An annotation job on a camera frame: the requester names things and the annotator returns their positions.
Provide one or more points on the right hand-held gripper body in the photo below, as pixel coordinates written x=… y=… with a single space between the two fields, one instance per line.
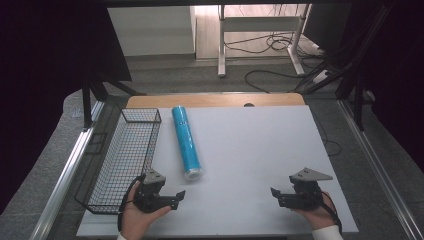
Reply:
x=306 y=195

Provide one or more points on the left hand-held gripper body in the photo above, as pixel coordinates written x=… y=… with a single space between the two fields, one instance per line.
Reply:
x=150 y=196

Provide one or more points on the person's right hand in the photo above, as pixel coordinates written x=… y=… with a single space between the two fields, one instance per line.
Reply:
x=321 y=216

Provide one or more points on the white table cover sheet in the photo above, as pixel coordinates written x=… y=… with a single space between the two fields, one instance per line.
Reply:
x=250 y=150

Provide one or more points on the aluminium rail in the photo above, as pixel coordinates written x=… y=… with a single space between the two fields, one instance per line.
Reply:
x=380 y=173
x=63 y=180

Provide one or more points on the white cabinet panel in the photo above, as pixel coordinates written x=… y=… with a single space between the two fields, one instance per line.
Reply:
x=150 y=31

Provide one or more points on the white desk frame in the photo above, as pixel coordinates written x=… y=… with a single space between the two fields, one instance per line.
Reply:
x=221 y=40

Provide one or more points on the black metal stand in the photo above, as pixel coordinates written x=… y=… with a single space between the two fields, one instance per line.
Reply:
x=88 y=100
x=358 y=100

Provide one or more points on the white right sleeve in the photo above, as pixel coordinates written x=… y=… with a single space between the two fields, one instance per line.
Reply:
x=328 y=233

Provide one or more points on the white power strip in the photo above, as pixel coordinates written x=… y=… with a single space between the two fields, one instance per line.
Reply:
x=321 y=76

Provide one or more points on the blue wrapped roll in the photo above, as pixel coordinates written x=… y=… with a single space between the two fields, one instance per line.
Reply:
x=186 y=143

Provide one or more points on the person's left hand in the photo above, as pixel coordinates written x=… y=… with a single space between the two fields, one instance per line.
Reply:
x=135 y=221

